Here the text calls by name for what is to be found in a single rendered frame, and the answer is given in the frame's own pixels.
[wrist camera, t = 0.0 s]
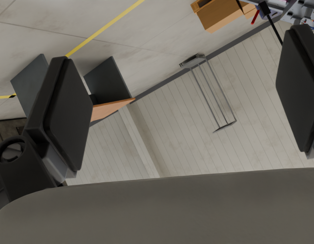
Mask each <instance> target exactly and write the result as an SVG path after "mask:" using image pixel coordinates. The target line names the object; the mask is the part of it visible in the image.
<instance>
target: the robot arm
mask: <svg viewBox="0 0 314 244"><path fill-rule="evenodd" d="M275 85H276V90H277V93H278V96H279V98H280V101H281V103H282V106H283V109H284V111H285V114H286V116H287V119H288V122H289V124H290V127H291V130H292V132H293V135H294V138H295V140H296V143H297V146H298V148H299V150H300V152H305V155H306V157H307V160H309V159H314V32H313V31H312V29H311V28H310V26H309V25H308V24H299V25H292V26H291V27H290V29H289V30H286V31H285V34H284V39H283V45H282V50H281V56H280V61H279V66H278V71H277V76H276V82H275ZM92 112H93V103H92V101H91V99H90V96H89V94H88V92H87V90H86V88H85V86H84V84H83V81H82V79H81V77H80V75H79V73H78V71H77V69H76V66H75V64H74V62H73V60H72V59H68V58H67V57H66V56H61V57H54V58H52V59H51V62H50V64H49V67H48V69H47V72H46V75H45V78H44V80H43V83H42V85H41V88H40V90H39V92H38V93H37V96H36V98H35V101H34V103H33V106H32V108H31V111H30V114H29V116H28V119H27V121H26V124H25V126H24V129H23V132H22V134H21V135H16V136H12V137H9V138H7V139H5V140H4V141H2V142H1V143H0V244H314V168H283V169H269V170H255V171H242V172H227V173H214V174H201V175H188V176H175V177H164V178H151V179H139V180H127V181H115V182H103V183H89V184H78V185H69V186H65V185H64V184H63V182H64V181H65V179H72V178H76V175H77V171H78V170H80V169H81V166H82V161H83V156H84V151H85V146H86V141H87V136H88V132H89V127H90V122H91V117H92Z"/></svg>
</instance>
